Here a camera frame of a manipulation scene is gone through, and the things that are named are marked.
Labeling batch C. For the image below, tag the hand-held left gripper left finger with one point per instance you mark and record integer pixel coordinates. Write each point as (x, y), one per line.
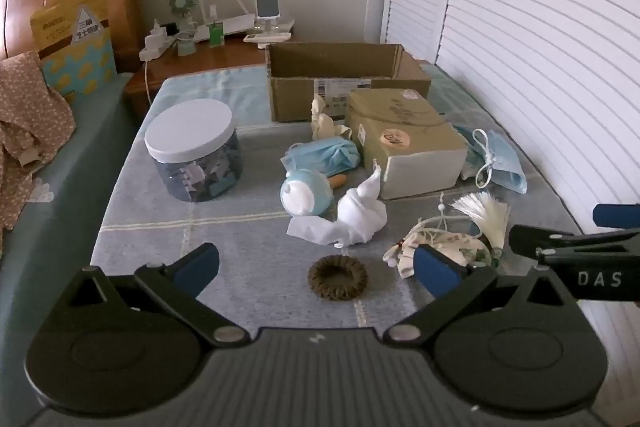
(197, 268)

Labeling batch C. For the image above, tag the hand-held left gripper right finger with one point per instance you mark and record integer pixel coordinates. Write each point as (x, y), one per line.
(434, 274)

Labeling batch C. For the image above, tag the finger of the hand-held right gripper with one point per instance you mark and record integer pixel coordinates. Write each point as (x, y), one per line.
(540, 239)
(617, 214)

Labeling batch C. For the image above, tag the blue face mask with loops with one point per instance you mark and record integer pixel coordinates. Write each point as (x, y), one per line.
(505, 157)

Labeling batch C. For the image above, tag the white tissue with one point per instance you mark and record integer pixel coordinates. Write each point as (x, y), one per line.
(362, 212)
(315, 229)

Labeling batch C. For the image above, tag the blue and white plush toy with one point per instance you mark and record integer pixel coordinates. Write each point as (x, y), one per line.
(305, 194)

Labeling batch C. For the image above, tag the cardboard box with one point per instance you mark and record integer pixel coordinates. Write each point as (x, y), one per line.
(300, 102)

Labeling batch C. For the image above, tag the white printed fabric pouch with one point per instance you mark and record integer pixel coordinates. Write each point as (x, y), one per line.
(460, 244)

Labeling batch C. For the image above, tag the white tassel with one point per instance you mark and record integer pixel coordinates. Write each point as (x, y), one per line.
(485, 212)

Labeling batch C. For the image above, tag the crumpled white tissue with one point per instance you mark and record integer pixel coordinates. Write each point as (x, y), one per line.
(362, 212)

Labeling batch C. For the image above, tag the brown hair scrunchie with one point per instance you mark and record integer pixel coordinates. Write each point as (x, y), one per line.
(315, 279)

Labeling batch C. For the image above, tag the tan paper-wrapped package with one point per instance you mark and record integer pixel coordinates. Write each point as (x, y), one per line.
(400, 147)

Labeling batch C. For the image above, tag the small orange object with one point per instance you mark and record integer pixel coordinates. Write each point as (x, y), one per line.
(340, 181)

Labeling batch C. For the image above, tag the clear jar with white lid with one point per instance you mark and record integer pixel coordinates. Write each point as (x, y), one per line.
(190, 127)

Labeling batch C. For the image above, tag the teal bed sheet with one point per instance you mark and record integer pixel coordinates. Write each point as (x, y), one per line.
(75, 187)

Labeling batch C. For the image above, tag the crumpled blue face mask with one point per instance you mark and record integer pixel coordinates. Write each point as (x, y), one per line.
(325, 154)

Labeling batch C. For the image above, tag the cream cloth doll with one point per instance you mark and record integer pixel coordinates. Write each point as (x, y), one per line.
(322, 122)

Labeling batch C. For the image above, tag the wooden nightstand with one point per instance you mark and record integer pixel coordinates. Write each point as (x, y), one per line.
(200, 59)

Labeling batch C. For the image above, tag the white power strip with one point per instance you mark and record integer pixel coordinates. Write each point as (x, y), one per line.
(155, 49)

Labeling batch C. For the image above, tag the small green bottle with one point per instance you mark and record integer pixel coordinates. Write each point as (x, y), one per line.
(216, 34)

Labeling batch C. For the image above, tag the brown dotted cloth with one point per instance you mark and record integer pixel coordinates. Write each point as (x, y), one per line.
(25, 107)

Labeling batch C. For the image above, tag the white remote control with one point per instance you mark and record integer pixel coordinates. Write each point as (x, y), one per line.
(265, 38)

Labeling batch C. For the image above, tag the white router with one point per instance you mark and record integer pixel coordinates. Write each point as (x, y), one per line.
(230, 27)

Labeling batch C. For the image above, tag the yellow and blue bag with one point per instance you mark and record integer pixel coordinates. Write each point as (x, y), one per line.
(75, 52)

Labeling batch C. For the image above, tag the small green desk fan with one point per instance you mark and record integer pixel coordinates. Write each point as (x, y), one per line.
(181, 0)

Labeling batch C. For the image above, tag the phone on white stand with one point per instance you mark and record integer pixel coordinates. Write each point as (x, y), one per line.
(267, 7)

